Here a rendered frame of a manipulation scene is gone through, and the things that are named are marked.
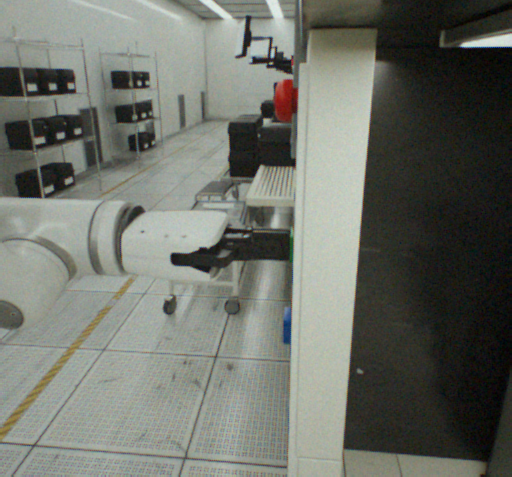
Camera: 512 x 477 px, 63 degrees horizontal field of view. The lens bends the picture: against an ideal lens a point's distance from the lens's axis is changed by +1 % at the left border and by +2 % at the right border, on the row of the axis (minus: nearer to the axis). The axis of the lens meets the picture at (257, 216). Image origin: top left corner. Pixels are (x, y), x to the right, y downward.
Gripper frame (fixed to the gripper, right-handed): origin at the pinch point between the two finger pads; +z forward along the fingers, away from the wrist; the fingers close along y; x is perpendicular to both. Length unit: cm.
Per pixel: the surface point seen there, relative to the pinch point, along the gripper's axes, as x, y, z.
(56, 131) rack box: -38, -383, -254
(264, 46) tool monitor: 48, -443, -39
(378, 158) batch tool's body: 8.5, -5.2, 11.4
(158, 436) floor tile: -120, -85, -50
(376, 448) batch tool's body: -32.4, -5.2, 14.6
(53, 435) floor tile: -120, -82, -92
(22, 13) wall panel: 80, -427, -298
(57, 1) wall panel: 103, -501, -298
